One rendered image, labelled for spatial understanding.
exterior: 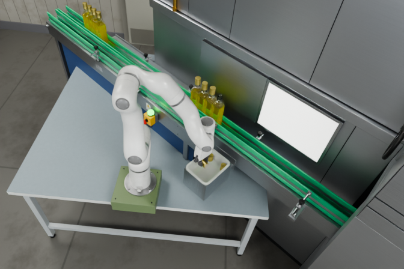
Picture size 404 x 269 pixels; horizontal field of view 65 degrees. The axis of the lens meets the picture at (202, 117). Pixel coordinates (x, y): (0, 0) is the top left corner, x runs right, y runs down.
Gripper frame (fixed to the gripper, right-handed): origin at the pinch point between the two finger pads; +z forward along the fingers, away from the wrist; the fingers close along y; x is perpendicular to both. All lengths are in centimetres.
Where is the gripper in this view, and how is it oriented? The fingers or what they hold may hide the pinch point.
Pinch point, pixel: (202, 161)
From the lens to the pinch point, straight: 178.4
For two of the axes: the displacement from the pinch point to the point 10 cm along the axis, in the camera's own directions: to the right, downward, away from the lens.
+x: 6.8, 5.5, -4.9
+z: -0.6, 7.0, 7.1
